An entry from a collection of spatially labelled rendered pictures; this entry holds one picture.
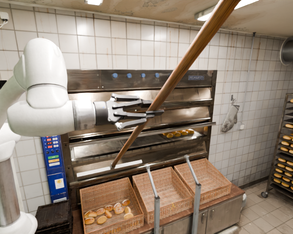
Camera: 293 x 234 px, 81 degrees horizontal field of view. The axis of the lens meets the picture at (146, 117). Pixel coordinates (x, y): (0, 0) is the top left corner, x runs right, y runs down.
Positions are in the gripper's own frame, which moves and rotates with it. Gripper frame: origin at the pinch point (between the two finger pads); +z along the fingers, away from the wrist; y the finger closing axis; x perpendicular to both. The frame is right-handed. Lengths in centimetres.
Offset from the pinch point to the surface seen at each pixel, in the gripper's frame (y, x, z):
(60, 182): -5, -154, -43
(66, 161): -22, -144, -35
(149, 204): 40, -162, 47
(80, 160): -21, -144, -22
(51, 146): -36, -128, -46
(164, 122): -42, -122, 77
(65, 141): -39, -130, -34
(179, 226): 70, -149, 70
